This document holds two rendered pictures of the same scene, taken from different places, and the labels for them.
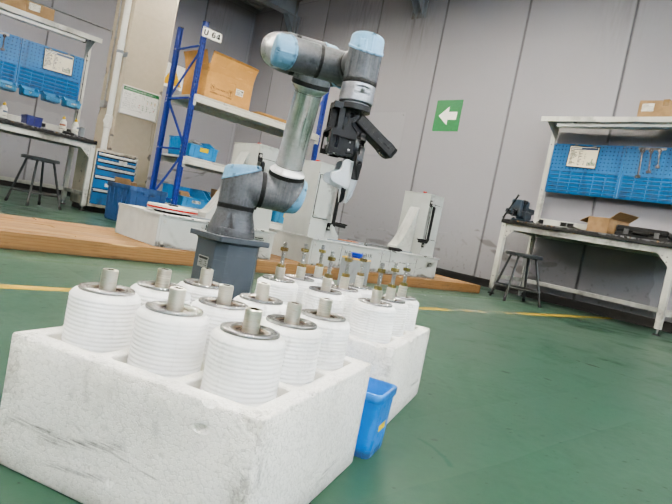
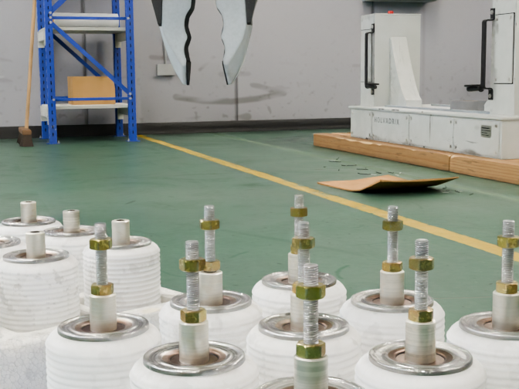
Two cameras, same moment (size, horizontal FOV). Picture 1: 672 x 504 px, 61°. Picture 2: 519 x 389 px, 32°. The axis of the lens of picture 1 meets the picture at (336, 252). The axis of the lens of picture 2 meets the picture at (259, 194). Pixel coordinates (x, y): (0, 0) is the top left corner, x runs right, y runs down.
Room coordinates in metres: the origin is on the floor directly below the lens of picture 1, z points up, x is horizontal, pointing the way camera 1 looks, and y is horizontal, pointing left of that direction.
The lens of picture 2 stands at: (1.66, -0.71, 0.46)
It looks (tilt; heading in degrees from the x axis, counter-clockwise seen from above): 8 degrees down; 116
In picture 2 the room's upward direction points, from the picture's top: 1 degrees counter-clockwise
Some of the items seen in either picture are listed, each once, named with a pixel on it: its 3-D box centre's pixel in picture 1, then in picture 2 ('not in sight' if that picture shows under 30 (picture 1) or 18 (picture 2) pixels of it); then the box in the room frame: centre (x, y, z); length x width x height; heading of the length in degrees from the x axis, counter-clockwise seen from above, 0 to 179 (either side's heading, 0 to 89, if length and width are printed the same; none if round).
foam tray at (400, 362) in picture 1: (330, 353); not in sight; (1.37, -0.03, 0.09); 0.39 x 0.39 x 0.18; 70
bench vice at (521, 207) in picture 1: (520, 209); not in sight; (5.58, -1.69, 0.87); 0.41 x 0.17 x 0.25; 134
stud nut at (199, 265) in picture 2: not in sight; (192, 264); (1.33, -0.14, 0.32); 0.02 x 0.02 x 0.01; 84
